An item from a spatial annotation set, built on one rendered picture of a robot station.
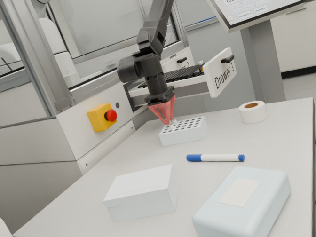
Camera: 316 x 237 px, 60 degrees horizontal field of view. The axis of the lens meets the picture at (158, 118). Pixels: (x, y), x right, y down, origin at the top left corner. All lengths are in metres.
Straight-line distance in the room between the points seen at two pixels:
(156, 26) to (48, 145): 0.48
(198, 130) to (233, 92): 2.04
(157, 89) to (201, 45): 1.98
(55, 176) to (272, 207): 0.71
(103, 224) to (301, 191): 0.36
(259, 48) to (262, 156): 1.40
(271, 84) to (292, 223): 1.63
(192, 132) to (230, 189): 0.33
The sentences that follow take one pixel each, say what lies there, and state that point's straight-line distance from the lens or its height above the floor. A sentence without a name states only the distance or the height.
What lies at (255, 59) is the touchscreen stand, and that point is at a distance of 1.95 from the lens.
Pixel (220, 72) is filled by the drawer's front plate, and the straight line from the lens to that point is 0.98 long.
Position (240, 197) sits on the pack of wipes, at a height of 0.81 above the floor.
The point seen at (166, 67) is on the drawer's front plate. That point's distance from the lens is 1.30.
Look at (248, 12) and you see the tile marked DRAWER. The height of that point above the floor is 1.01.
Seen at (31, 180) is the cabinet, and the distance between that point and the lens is 1.09.
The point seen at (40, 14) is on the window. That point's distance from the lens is 0.90.
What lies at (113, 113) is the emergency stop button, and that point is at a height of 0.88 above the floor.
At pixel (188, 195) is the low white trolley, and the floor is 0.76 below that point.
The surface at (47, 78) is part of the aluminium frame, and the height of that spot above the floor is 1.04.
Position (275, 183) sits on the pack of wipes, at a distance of 0.45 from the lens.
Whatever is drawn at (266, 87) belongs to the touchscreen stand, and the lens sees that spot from 2.01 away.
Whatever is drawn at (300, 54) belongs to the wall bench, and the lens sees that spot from 3.91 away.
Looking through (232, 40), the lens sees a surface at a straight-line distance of 2.65.
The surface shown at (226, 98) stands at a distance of 2.81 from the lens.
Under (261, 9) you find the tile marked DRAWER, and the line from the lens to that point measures 1.88.
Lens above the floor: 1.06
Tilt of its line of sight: 16 degrees down
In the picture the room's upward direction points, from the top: 19 degrees counter-clockwise
